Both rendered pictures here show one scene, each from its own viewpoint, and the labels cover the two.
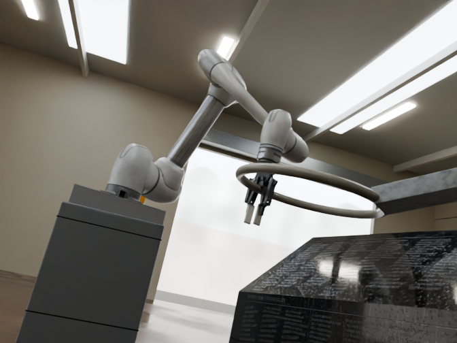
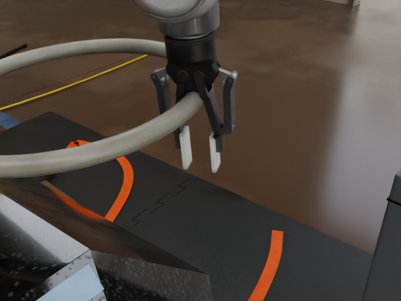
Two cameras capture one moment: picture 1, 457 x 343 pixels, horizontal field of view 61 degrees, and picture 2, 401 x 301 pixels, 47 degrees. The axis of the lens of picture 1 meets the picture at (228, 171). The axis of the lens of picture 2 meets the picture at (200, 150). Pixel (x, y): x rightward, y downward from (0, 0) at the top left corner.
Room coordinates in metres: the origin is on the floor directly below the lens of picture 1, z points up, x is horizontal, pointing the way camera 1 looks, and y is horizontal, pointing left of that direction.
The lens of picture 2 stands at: (1.92, -0.52, 1.29)
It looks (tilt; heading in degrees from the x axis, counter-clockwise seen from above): 32 degrees down; 144
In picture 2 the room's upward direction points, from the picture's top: straight up
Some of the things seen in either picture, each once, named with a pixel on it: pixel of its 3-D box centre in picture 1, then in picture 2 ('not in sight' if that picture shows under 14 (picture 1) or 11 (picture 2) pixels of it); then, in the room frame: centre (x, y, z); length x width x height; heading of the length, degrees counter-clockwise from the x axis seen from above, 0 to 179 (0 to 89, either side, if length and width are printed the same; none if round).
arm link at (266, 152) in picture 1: (269, 156); (187, 12); (1.38, -0.14, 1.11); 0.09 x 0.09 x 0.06
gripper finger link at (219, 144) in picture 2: not in sight; (224, 137); (1.42, -0.10, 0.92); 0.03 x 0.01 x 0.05; 36
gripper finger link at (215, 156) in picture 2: (249, 214); (215, 150); (1.41, -0.11, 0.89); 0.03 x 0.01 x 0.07; 127
